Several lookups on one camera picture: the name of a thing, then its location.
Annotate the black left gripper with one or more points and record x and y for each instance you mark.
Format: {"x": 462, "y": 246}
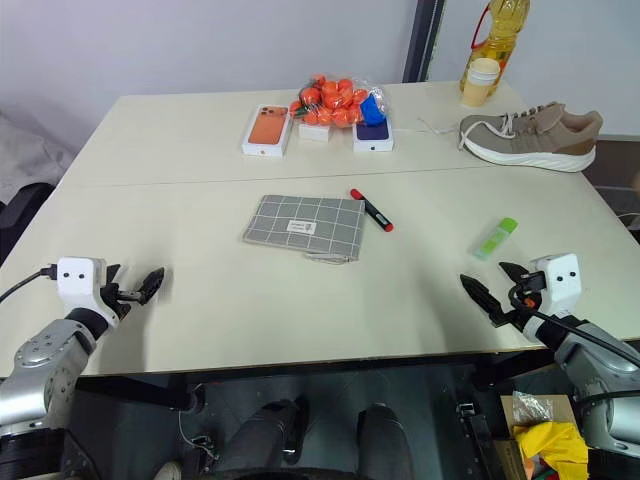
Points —
{"x": 122, "y": 296}

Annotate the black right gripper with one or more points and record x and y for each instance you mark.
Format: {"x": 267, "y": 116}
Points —
{"x": 525, "y": 302}

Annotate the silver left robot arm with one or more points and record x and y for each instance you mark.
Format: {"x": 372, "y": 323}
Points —
{"x": 45, "y": 360}

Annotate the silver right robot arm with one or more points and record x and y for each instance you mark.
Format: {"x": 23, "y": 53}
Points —
{"x": 620, "y": 415}

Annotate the grey checked cloth pouch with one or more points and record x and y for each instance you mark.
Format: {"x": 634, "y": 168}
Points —
{"x": 300, "y": 225}

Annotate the green glue stick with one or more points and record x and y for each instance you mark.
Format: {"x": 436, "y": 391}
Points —
{"x": 492, "y": 240}

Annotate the clear plastic bag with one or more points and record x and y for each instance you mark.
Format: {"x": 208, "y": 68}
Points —
{"x": 530, "y": 406}

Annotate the black chair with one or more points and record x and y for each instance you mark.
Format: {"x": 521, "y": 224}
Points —
{"x": 22, "y": 220}

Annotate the brown cardboard box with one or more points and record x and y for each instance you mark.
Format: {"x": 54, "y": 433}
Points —
{"x": 560, "y": 407}

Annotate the red and black marker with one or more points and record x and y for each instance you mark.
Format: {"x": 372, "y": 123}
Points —
{"x": 375, "y": 212}

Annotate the beige sneaker with white sole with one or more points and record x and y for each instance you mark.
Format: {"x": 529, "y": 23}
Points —
{"x": 535, "y": 140}

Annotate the grey crumpled cloth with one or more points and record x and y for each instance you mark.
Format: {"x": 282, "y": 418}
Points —
{"x": 30, "y": 155}

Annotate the yellow cloth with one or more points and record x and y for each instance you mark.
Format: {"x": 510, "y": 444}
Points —
{"x": 550, "y": 450}

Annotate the purple phone box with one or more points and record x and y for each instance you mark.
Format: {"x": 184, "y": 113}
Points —
{"x": 372, "y": 137}

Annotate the white shoe tip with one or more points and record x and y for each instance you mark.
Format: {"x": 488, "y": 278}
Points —
{"x": 169, "y": 471}

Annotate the orange phone box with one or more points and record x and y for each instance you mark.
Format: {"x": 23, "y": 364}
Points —
{"x": 267, "y": 131}

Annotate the cream paper cup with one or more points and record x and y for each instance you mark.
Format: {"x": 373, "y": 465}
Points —
{"x": 479, "y": 82}

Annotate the blue object in bag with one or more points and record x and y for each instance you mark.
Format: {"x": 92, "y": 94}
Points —
{"x": 372, "y": 111}

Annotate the small white box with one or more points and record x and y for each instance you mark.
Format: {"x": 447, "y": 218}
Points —
{"x": 314, "y": 132}

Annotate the plastic bag of oranges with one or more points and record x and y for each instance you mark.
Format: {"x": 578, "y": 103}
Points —
{"x": 332, "y": 102}

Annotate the yellow cooking oil bottle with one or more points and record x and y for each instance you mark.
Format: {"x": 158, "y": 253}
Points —
{"x": 507, "y": 30}

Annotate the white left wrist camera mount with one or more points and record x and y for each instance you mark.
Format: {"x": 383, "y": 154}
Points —
{"x": 75, "y": 287}

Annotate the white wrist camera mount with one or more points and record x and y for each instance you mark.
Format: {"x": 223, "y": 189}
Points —
{"x": 75, "y": 287}
{"x": 562, "y": 280}

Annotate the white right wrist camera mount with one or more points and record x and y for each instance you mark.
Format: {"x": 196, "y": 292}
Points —
{"x": 562, "y": 280}

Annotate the black table frame bar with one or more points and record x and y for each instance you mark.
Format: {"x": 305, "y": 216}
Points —
{"x": 140, "y": 392}

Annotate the dark vertical door frame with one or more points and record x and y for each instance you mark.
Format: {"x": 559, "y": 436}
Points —
{"x": 422, "y": 40}

